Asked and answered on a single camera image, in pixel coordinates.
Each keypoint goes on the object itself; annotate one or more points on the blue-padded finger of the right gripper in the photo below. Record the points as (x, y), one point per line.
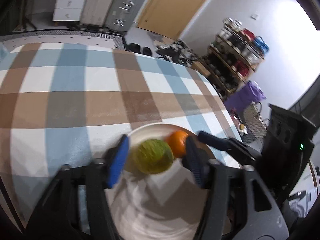
(221, 144)

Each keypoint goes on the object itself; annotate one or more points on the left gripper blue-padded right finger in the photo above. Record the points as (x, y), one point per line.
(238, 204)

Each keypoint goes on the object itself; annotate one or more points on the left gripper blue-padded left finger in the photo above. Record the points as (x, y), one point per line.
(56, 214)

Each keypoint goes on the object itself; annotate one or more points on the orange mandarin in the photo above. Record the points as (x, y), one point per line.
(176, 141)

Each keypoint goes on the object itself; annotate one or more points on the green wrinkled citrus fruit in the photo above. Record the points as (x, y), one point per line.
(153, 156)

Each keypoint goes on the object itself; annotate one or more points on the woven basket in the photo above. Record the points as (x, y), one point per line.
(254, 121)

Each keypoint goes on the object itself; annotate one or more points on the purple bag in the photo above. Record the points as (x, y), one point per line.
(240, 100)

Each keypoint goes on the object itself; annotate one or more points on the cream round plate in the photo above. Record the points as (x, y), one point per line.
(168, 205)

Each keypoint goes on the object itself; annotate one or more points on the cardboard box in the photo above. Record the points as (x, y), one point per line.
(198, 66)

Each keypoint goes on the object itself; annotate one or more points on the wooden shoe rack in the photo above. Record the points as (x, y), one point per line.
(233, 56)

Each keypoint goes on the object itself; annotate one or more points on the pile of shoes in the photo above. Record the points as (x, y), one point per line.
(177, 52)

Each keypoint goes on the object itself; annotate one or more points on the plaid checkered tablecloth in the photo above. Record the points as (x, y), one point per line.
(64, 103)

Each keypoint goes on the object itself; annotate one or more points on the black slippers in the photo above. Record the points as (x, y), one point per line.
(136, 48)

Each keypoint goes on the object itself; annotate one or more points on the wooden door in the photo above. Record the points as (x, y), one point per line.
(168, 17)

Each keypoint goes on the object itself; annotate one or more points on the silver suitcase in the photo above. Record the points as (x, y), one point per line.
(121, 15)

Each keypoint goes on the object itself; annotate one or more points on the beige suitcase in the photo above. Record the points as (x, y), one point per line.
(95, 12)

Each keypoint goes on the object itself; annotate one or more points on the white drawer desk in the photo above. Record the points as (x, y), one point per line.
(68, 10)

